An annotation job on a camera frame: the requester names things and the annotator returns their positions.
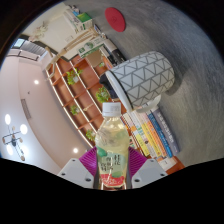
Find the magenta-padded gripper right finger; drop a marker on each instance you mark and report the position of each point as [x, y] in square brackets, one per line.
[148, 173]

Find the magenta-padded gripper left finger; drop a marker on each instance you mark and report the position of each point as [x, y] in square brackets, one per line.
[75, 173]

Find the clear drink bottle white cap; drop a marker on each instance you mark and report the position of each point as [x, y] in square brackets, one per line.
[111, 143]

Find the stack of colourful books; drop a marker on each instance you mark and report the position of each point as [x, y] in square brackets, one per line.
[153, 136]

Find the ceiling lights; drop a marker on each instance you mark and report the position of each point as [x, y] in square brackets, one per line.
[23, 129]

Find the orange wooden shelf unit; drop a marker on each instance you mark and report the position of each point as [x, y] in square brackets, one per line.
[83, 96]

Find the white triangle-patterned mug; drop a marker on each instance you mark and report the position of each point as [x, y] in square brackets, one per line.
[146, 76]

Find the beige chair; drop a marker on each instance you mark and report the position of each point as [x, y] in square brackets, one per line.
[94, 58]

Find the stack of dark books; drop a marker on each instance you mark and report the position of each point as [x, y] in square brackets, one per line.
[115, 55]

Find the tall white green carton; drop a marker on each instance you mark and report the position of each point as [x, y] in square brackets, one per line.
[91, 46]

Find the grey window curtain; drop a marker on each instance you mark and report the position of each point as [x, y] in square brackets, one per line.
[33, 48]

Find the flat round red coaster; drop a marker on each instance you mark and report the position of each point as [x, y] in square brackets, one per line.
[115, 19]

